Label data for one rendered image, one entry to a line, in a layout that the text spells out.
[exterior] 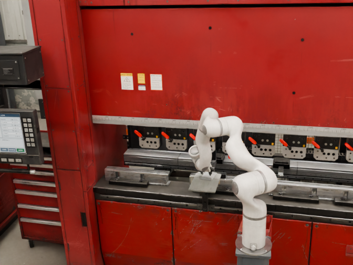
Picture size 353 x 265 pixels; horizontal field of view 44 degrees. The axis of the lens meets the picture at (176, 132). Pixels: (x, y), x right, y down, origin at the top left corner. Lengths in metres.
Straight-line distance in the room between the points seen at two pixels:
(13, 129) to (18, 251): 1.76
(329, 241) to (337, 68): 1.15
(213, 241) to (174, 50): 1.38
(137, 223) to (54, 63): 1.30
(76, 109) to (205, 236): 1.28
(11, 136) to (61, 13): 0.82
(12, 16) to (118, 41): 5.21
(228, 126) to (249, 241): 0.61
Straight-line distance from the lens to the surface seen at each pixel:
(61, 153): 3.21
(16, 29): 8.10
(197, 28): 2.84
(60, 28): 2.93
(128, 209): 3.32
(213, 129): 2.35
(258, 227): 2.30
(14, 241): 4.55
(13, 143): 2.93
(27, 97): 8.34
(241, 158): 2.26
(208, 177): 3.04
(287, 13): 2.77
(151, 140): 3.12
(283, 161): 3.28
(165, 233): 3.33
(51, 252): 4.28
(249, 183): 2.15
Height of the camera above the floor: 2.39
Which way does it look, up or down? 21 degrees down
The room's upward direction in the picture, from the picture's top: 2 degrees counter-clockwise
